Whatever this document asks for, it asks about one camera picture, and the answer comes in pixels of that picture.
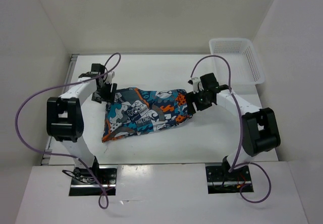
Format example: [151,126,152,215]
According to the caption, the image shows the aluminium table edge rail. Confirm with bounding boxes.
[40,54,78,166]

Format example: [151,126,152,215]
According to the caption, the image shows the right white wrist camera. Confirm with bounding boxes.
[188,77,204,94]

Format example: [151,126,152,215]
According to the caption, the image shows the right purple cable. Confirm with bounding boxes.
[189,54,272,203]

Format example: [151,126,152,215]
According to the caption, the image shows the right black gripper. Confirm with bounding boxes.
[185,87,213,114]

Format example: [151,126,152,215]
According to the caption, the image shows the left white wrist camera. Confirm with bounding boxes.
[103,71,115,84]

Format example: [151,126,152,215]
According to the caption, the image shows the purple cable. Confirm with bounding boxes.
[189,54,272,203]
[15,52,121,209]

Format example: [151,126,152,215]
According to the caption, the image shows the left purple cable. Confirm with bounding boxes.
[15,52,121,209]

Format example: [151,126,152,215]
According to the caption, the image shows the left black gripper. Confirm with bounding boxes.
[91,81,117,104]

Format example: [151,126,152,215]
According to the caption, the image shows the colourful patterned shorts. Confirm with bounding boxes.
[101,87,192,143]

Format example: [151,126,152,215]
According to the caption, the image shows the white plastic basket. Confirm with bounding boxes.
[209,38,265,86]

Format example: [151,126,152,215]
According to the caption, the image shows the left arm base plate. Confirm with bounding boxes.
[62,165,118,196]

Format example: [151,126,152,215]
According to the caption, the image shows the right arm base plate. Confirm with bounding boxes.
[205,163,254,194]

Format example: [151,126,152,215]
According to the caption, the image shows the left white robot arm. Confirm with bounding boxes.
[46,64,117,184]

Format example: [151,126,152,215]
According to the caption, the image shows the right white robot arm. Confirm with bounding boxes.
[186,73,281,180]

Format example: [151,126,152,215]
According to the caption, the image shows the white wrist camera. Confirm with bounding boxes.
[103,71,115,84]
[188,77,204,94]

